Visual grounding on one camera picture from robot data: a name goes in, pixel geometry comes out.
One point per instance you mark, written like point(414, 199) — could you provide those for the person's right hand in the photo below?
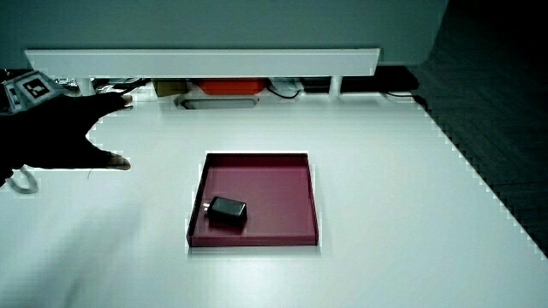
point(47, 132)

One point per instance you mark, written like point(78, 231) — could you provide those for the black charger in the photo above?
point(227, 209)

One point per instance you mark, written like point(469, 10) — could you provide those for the maroon square plate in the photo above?
point(274, 192)

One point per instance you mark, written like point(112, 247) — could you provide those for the crumpled silver foil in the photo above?
point(66, 83)

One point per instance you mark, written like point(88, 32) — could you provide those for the olive brown box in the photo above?
point(169, 87)

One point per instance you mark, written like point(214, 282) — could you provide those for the white desk shelf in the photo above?
point(201, 63)

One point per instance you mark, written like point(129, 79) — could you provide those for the orange box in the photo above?
point(231, 85)

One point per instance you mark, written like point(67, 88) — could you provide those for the grey partition panel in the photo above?
point(214, 21)

